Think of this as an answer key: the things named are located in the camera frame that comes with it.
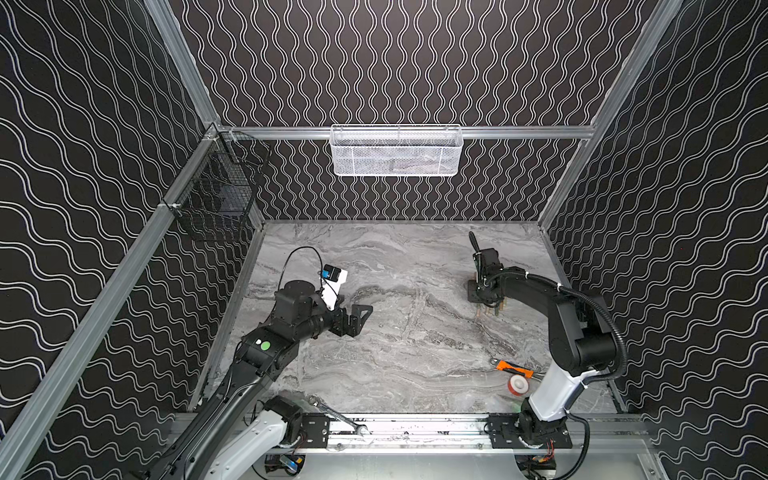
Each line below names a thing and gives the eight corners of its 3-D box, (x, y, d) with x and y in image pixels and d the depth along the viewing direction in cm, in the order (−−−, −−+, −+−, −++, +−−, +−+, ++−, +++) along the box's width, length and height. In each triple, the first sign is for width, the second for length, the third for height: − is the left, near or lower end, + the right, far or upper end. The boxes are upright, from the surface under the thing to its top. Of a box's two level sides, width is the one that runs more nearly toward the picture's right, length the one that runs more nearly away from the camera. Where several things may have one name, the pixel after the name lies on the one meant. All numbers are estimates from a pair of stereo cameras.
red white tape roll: (510, 396, 82) (512, 394, 80) (505, 377, 85) (507, 374, 83) (529, 396, 82) (532, 394, 80) (523, 376, 85) (526, 374, 83)
